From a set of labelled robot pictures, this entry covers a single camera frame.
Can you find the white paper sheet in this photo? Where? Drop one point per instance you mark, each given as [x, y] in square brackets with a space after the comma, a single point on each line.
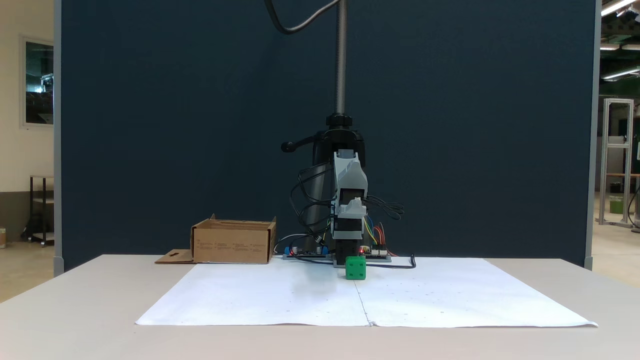
[450, 295]
[260, 295]

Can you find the dark blue partition panel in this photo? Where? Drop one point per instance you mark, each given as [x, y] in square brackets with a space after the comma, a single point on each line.
[175, 100]

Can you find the framed wall window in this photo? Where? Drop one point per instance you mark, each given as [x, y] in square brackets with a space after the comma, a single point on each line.
[39, 82]

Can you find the blue circuit board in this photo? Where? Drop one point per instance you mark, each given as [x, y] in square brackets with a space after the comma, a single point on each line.
[307, 254]

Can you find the black shelf cart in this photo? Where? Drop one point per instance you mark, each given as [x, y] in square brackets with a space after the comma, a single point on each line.
[42, 210]

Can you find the brown cardboard box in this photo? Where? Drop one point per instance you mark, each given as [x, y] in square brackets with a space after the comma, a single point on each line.
[232, 245]

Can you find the aluminium profile frame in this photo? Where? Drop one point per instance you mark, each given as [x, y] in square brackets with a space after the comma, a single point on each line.
[605, 160]

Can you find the black camera stand with pole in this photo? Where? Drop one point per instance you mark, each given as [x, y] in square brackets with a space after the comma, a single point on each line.
[340, 60]

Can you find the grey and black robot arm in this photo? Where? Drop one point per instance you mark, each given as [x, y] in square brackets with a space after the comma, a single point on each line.
[350, 170]

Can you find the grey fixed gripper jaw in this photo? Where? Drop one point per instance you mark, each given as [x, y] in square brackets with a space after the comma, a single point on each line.
[350, 210]

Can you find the green bin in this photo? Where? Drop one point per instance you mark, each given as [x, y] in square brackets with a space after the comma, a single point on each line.
[616, 205]

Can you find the green die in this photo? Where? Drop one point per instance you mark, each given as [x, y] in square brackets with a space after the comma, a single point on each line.
[355, 268]

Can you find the ceiling light strip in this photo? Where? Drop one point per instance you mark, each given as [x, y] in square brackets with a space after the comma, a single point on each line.
[616, 6]
[620, 74]
[610, 47]

